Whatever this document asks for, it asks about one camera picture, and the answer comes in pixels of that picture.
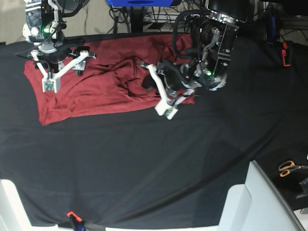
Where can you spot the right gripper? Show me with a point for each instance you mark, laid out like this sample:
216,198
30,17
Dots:
56,63

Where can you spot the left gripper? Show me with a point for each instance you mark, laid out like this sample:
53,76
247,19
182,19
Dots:
174,82

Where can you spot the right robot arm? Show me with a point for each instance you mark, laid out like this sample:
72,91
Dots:
45,22

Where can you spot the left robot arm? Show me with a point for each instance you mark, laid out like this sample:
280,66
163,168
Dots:
213,30

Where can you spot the blue box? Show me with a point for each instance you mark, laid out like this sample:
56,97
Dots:
143,3

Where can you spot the black table cloth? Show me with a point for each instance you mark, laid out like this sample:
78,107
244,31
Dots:
138,170

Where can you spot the orange black clamp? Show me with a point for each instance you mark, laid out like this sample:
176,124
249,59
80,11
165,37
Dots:
287,51

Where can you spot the blue clamp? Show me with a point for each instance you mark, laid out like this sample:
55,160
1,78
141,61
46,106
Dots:
76,222

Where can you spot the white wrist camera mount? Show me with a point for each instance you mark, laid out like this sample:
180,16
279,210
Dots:
164,109

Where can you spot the yellow handled scissors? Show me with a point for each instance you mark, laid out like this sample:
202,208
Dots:
288,167

